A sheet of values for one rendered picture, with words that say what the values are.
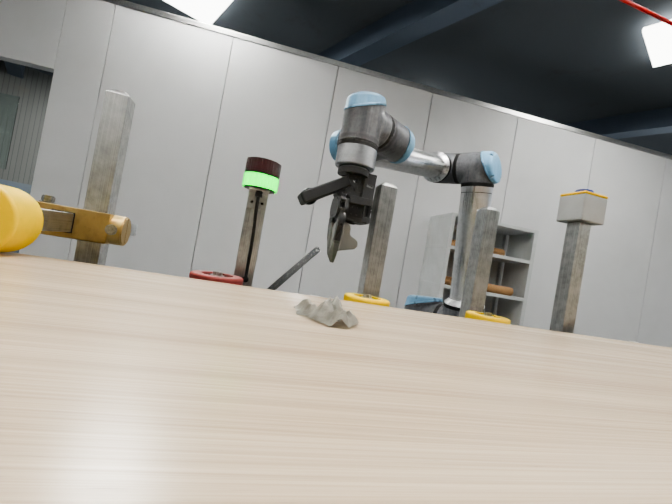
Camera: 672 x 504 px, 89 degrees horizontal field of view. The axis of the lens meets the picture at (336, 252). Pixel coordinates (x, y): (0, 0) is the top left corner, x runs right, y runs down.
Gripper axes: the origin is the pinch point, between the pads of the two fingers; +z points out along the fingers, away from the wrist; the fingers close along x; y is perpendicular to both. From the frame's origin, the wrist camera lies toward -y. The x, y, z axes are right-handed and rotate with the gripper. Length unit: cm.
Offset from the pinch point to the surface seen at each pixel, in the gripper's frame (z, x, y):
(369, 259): -0.7, -9.8, 5.8
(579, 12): -239, 159, 216
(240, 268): 5.0, -9.8, -18.4
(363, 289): 5.4, -9.8, 5.7
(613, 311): 5, 225, 399
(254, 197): -8.1, -10.1, -18.2
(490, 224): -13.0, -9.8, 32.2
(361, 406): 6, -60, -12
